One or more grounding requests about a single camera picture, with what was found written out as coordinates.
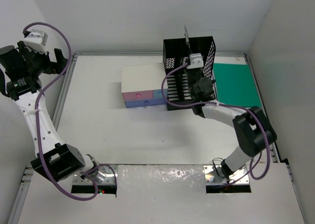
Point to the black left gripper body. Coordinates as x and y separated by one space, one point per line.
39 63

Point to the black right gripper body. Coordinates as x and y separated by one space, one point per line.
193 77

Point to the light blue small drawer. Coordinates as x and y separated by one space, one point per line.
159 93

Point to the black board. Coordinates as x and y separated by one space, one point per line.
187 40

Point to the purple bottom drawer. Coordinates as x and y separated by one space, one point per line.
144 102

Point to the pink drawer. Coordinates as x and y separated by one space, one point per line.
137 95

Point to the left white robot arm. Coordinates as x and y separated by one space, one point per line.
61 159

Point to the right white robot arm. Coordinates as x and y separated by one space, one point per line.
253 130

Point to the green folder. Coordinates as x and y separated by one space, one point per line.
235 85

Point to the black mesh file organizer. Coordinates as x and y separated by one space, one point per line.
176 58

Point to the white drawer cabinet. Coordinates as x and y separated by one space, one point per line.
143 77

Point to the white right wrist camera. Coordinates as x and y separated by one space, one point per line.
195 61

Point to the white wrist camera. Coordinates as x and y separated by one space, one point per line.
36 40
195 61

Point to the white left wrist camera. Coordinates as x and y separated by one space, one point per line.
36 40

